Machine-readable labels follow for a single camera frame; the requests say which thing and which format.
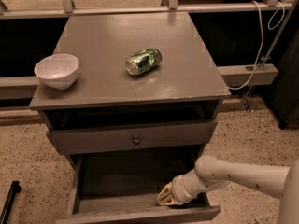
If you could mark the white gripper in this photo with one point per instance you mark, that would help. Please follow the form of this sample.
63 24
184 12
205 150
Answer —
178 189

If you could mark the grey drawer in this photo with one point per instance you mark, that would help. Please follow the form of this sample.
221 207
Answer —
129 137
121 187

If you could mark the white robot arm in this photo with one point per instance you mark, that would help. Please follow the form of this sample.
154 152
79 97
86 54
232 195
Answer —
210 173

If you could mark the grey top drawer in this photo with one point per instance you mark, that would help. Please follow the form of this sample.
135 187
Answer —
129 137

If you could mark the grey wooden drawer cabinet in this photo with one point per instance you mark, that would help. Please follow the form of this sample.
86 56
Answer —
185 86

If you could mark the crushed green soda can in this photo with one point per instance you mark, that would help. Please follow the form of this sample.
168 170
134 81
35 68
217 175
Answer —
143 61

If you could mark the black bar on floor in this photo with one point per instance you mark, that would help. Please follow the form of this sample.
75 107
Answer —
14 189

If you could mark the dark cabinet at right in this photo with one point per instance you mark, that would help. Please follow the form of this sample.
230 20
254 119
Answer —
284 93

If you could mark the white bowl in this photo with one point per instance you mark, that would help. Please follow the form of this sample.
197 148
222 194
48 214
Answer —
58 71

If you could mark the metal railing frame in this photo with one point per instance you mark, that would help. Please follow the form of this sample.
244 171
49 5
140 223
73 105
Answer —
124 10

